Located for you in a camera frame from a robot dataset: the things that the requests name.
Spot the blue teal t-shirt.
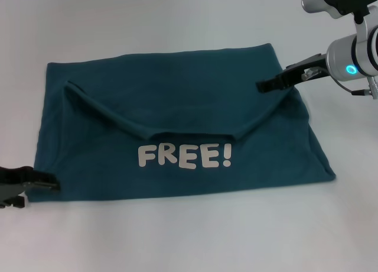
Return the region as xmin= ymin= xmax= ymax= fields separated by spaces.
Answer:
xmin=28 ymin=42 xmax=337 ymax=203

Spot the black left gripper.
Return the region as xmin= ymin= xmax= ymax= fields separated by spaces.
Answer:
xmin=0 ymin=165 xmax=61 ymax=209

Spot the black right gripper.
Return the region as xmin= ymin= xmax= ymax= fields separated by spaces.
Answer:
xmin=255 ymin=53 xmax=329 ymax=93

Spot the right gripper cable with connector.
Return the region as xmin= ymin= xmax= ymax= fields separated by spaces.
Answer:
xmin=301 ymin=67 xmax=378 ymax=100

